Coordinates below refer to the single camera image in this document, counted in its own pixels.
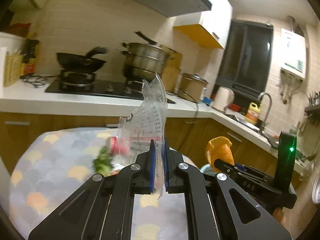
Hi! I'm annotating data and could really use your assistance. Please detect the orange peel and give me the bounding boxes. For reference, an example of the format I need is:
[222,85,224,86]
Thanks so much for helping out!
[205,137,234,173]

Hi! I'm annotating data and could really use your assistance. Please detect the green bok choy piece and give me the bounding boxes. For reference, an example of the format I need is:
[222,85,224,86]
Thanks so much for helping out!
[93,146,113,177]

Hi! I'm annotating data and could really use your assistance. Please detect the clear plastic bag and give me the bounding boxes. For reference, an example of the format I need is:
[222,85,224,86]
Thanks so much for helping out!
[114,75,168,197]

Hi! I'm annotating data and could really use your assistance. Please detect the light blue trash basket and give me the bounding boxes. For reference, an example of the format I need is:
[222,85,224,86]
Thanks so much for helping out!
[200,164,215,175]

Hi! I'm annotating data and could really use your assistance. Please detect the chrome kitchen faucet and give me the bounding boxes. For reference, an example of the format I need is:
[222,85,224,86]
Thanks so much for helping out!
[257,92,273,136]

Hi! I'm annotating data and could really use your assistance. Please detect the dark kitchen window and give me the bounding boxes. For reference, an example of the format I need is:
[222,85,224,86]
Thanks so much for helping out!
[215,20,273,98]

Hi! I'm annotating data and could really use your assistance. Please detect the person's right hand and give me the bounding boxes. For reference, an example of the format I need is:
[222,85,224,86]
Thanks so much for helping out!
[272,207,286,226]

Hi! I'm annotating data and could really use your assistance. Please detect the wooden base cabinets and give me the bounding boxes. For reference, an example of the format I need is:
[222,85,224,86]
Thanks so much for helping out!
[1,112,277,175]

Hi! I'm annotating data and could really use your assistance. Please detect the yellow detergent bottle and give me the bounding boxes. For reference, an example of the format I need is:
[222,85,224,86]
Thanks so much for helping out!
[245,102,260,125]

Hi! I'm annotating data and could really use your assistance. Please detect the red tray on counter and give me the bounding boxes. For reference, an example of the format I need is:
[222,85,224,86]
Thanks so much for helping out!
[228,104,242,112]

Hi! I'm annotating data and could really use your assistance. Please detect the patterned tablecloth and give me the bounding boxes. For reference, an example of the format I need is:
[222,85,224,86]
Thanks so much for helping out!
[6,127,188,239]

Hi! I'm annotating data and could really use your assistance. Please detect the blue small container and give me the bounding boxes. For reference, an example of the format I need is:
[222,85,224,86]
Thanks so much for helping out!
[202,96,212,106]

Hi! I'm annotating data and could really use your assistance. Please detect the white electric kettle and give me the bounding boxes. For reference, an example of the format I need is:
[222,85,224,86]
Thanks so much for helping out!
[212,87,234,113]

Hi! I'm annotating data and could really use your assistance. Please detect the beige rice cooker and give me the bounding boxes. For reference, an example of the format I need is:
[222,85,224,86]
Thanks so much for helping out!
[177,73,208,103]

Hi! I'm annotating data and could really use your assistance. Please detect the wooden cutting board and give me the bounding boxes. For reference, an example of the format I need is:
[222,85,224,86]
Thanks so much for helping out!
[160,44,182,93]

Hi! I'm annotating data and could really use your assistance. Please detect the black gas stove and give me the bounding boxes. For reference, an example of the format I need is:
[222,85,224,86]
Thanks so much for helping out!
[44,71,176,104]

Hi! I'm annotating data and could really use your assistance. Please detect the white water heater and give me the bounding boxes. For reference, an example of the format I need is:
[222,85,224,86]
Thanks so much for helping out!
[280,28,306,80]

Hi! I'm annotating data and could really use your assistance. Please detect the stainless steel steamer pot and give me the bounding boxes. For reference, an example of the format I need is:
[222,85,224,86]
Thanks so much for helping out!
[121,31,175,80]

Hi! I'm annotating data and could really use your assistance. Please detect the black frying pan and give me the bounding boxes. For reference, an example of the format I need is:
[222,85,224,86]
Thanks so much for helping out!
[56,47,108,74]

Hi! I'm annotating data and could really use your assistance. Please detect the dark sauce bottle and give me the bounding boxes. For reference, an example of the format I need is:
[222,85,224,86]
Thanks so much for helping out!
[22,39,40,75]

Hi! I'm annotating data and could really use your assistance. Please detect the beige woven basket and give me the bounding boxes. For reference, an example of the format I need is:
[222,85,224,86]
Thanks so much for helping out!
[3,54,23,87]

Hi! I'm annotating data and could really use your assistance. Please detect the black power cable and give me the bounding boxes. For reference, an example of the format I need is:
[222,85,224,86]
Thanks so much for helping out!
[178,92,201,118]

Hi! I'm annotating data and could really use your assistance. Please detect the black utensil wall rack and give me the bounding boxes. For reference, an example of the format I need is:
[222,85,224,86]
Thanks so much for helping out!
[304,91,320,121]

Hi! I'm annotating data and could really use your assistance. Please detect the white orange wall cabinet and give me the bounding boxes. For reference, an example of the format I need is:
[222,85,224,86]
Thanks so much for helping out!
[174,0,233,49]

